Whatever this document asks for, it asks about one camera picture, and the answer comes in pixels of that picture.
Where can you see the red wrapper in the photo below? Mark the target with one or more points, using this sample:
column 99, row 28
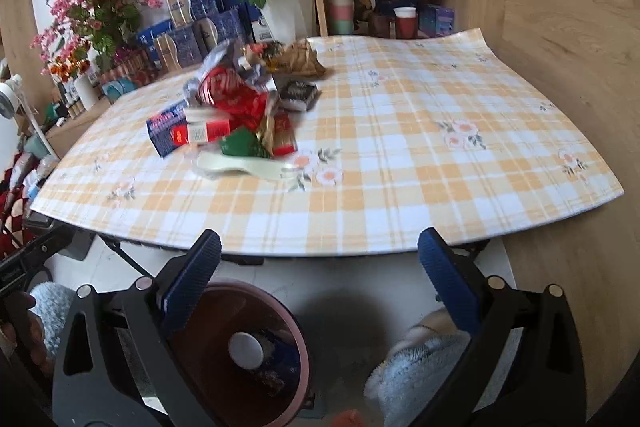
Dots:
column 235, row 99

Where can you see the white faceted vase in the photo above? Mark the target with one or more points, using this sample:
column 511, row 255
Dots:
column 290, row 14

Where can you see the stack of blue gift boxes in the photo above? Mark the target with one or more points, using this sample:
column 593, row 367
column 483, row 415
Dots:
column 200, row 17

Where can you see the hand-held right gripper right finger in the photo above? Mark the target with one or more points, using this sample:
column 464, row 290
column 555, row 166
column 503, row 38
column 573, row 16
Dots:
column 447, row 282

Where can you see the red gold packet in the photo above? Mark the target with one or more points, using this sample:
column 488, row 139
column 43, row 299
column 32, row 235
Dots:
column 281, row 134

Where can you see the person's left hand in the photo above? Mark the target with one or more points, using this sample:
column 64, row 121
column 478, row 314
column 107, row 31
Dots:
column 20, row 327

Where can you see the brown cup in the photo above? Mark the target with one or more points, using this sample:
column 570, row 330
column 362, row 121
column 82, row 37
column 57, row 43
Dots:
column 381, row 27

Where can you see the red patterned cloth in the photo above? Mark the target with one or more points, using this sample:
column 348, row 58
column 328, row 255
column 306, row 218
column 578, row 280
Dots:
column 12, row 202

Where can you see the brown plastic bin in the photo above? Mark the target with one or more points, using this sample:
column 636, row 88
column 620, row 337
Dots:
column 295, row 357

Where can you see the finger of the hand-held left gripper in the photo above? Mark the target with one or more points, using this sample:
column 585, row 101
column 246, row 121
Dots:
column 25, row 264

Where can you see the red white carton box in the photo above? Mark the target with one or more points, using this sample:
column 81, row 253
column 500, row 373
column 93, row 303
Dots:
column 200, row 132

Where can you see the blue white large box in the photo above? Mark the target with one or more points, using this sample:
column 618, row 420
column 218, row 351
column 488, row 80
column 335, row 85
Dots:
column 262, row 27

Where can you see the blue cardboard box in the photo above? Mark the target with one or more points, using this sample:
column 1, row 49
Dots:
column 162, row 132

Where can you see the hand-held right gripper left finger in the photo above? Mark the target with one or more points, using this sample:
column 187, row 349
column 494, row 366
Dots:
column 192, row 282

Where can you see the white fan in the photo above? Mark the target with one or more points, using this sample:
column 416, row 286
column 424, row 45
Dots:
column 12, row 107

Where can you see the green and white wrapper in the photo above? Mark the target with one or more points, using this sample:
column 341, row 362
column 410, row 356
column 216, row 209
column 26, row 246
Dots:
column 235, row 167

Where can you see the tan red wrapping paper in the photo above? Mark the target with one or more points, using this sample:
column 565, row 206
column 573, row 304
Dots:
column 300, row 59

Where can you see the silver foil wrapper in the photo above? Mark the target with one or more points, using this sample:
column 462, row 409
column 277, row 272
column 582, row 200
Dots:
column 227, row 57

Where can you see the fuzzy blue slipper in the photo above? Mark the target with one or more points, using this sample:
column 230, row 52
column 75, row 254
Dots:
column 52, row 307
column 415, row 377

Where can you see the wooden sideboard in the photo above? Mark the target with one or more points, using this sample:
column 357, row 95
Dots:
column 75, row 132

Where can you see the red cup white lid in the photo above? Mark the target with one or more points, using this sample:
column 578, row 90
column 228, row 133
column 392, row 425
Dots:
column 405, row 24

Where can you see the black small box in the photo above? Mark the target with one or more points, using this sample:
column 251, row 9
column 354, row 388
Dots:
column 297, row 96

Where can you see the yellow plaid tablecloth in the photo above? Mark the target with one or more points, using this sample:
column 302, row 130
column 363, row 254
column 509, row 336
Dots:
column 400, row 157

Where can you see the small blue box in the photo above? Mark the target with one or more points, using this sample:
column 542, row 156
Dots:
column 437, row 19

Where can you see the purple flowers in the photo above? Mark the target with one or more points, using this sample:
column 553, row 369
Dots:
column 122, row 55

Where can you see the row of small bottles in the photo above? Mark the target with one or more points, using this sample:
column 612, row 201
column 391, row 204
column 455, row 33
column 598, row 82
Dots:
column 67, row 109

